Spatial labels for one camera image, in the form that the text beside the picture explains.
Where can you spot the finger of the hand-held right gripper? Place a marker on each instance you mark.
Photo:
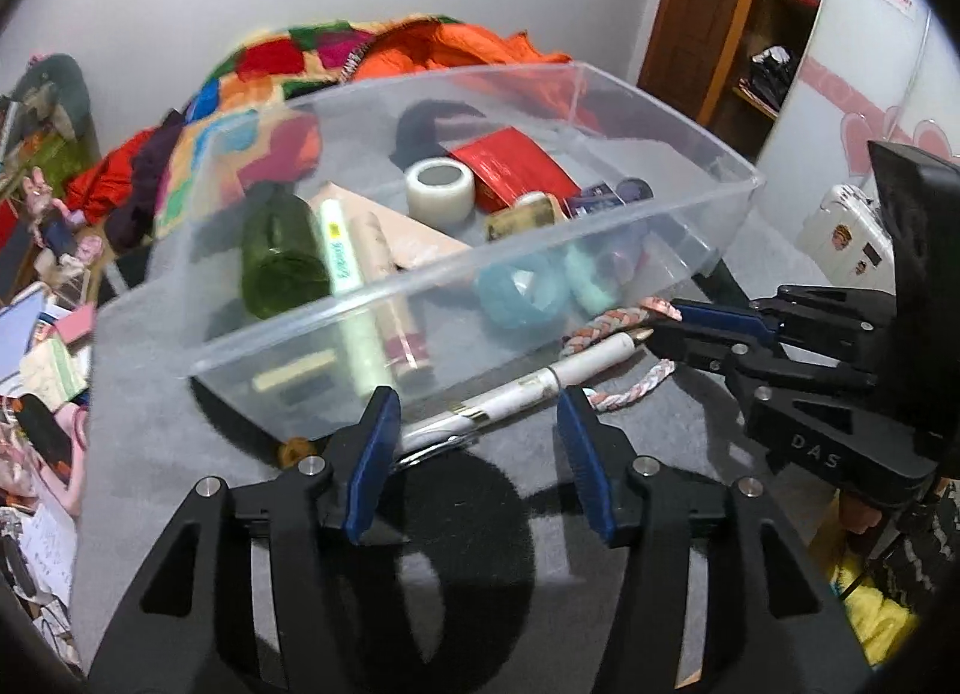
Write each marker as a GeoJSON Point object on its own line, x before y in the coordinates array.
{"type": "Point", "coordinates": [720, 319]}
{"type": "Point", "coordinates": [690, 352]}

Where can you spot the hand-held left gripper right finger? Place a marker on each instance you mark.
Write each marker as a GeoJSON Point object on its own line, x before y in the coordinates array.
{"type": "Point", "coordinates": [585, 469]}

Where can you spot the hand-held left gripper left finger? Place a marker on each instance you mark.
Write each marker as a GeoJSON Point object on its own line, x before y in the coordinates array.
{"type": "Point", "coordinates": [371, 461]}

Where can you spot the white pen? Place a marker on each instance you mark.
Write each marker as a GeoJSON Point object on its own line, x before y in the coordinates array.
{"type": "Point", "coordinates": [525, 386]}

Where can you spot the purple cylindrical container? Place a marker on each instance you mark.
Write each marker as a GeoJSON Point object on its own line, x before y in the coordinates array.
{"type": "Point", "coordinates": [607, 197]}

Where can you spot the clear plastic box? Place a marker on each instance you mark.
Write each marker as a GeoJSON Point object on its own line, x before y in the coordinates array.
{"type": "Point", "coordinates": [675, 139]}

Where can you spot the beige tube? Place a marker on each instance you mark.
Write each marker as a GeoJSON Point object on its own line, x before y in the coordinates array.
{"type": "Point", "coordinates": [375, 251]}

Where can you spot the light green tube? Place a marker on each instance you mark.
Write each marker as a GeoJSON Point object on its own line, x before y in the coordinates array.
{"type": "Point", "coordinates": [341, 251]}

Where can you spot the pink packet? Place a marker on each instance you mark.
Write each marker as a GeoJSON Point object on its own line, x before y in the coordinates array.
{"type": "Point", "coordinates": [420, 240]}

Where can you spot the green glass bottle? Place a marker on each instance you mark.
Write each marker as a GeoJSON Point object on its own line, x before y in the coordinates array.
{"type": "Point", "coordinates": [281, 251]}

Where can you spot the red packet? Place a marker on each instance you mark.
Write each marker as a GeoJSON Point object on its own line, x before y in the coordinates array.
{"type": "Point", "coordinates": [510, 165]}

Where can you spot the white tape roll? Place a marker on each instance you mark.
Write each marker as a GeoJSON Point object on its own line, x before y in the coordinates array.
{"type": "Point", "coordinates": [439, 202]}

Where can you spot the person's right forearm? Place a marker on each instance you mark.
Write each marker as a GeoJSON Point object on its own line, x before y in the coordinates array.
{"type": "Point", "coordinates": [915, 544]}

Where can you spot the person's right hand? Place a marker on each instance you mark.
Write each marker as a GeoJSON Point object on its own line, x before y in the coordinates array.
{"type": "Point", "coordinates": [859, 514]}

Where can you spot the white suitcase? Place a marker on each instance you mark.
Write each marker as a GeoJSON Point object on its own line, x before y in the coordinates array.
{"type": "Point", "coordinates": [844, 232]}

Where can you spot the grey blanket with black letters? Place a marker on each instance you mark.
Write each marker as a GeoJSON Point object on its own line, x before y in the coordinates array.
{"type": "Point", "coordinates": [465, 514]}

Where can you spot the white sliding door pink hearts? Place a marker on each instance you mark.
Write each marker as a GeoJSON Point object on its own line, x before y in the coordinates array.
{"type": "Point", "coordinates": [862, 63]}

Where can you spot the black bag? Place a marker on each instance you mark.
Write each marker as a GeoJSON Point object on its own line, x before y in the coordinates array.
{"type": "Point", "coordinates": [772, 75]}

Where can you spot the wooden wardrobe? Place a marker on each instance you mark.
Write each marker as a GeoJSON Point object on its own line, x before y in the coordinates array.
{"type": "Point", "coordinates": [712, 11]}

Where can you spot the yellow plush toy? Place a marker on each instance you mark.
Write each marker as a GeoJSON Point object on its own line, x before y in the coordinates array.
{"type": "Point", "coordinates": [874, 611]}

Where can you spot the pink round device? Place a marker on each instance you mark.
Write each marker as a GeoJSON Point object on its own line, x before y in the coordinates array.
{"type": "Point", "coordinates": [52, 454]}

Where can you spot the pink case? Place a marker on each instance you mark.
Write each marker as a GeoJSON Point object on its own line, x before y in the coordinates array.
{"type": "Point", "coordinates": [75, 322]}

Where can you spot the pale green papers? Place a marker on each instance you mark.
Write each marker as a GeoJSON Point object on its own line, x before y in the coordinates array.
{"type": "Point", "coordinates": [56, 371]}

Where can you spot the white paper sheets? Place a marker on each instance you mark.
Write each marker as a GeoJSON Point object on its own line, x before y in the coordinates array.
{"type": "Point", "coordinates": [49, 551]}

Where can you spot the dark purple cloth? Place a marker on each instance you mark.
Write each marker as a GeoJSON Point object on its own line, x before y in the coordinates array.
{"type": "Point", "coordinates": [146, 191]}

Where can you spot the blue notebook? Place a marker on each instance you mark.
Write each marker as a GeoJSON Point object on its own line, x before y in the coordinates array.
{"type": "Point", "coordinates": [26, 334]}

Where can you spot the orange jacket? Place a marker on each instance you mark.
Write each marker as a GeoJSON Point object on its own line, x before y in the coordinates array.
{"type": "Point", "coordinates": [465, 48]}

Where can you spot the red cloth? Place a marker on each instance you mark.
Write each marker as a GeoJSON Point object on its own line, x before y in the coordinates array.
{"type": "Point", "coordinates": [112, 169]}

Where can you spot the pink bunny toy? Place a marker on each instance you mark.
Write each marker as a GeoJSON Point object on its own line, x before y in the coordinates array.
{"type": "Point", "coordinates": [49, 214]}

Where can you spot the colourful patchwork quilt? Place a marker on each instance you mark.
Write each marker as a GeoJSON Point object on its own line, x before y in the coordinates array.
{"type": "Point", "coordinates": [262, 56]}

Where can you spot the grey plush toy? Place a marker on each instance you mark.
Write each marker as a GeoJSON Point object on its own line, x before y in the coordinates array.
{"type": "Point", "coordinates": [52, 94]}

